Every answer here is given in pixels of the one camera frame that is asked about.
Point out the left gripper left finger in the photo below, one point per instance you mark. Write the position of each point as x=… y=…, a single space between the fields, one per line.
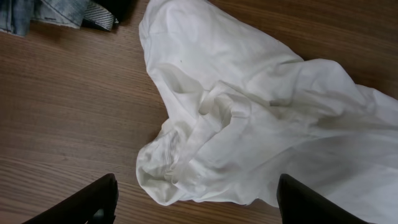
x=94 y=204

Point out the light grey folded jeans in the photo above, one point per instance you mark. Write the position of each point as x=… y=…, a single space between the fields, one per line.
x=16 y=15

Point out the white t-shirt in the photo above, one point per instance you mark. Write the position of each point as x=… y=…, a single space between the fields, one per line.
x=243 y=109

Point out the black folded garment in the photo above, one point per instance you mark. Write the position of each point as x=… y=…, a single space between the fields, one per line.
x=115 y=9

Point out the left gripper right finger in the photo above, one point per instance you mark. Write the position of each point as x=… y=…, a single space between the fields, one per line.
x=299 y=204

